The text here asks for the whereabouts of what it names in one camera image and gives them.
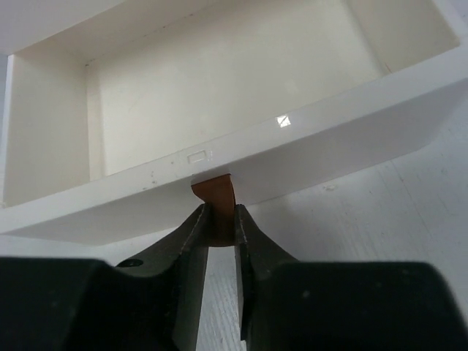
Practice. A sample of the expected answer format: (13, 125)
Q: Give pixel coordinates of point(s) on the white bottom drawer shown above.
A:
(114, 109)

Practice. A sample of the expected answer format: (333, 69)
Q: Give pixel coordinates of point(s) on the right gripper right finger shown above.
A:
(289, 304)

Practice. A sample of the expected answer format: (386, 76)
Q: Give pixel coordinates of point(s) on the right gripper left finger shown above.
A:
(150, 301)

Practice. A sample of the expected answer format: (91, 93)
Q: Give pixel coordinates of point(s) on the brown drawer handle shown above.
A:
(219, 194)

